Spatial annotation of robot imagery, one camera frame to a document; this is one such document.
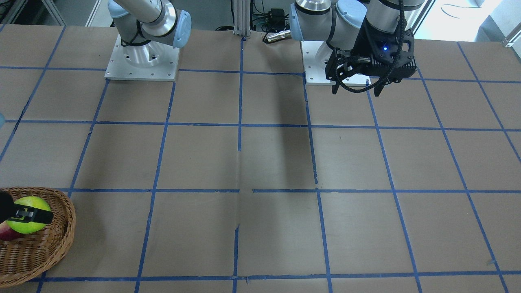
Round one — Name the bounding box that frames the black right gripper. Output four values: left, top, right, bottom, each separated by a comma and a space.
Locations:
0, 190, 54, 224

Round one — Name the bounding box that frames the wicker basket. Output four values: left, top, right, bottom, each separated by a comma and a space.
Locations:
1, 187, 77, 288

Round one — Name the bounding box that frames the black wrist camera, left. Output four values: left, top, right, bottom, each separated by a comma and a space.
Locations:
367, 26, 418, 83

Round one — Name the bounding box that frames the silver cylinder connector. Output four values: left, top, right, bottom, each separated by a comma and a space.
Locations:
262, 29, 292, 44

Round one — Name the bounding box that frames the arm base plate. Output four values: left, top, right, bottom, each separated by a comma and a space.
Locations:
105, 35, 181, 82
300, 41, 372, 87

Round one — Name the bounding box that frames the green apple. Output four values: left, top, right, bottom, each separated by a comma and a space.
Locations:
6, 196, 54, 234

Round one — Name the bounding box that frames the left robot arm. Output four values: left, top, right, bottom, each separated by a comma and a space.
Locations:
289, 0, 424, 96

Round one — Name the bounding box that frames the aluminium frame post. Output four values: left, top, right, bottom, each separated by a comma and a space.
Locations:
232, 0, 252, 38

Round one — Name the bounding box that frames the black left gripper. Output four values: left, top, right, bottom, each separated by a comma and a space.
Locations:
325, 19, 387, 97

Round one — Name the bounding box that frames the red yellow apple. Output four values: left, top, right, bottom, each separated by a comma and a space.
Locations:
0, 222, 24, 241

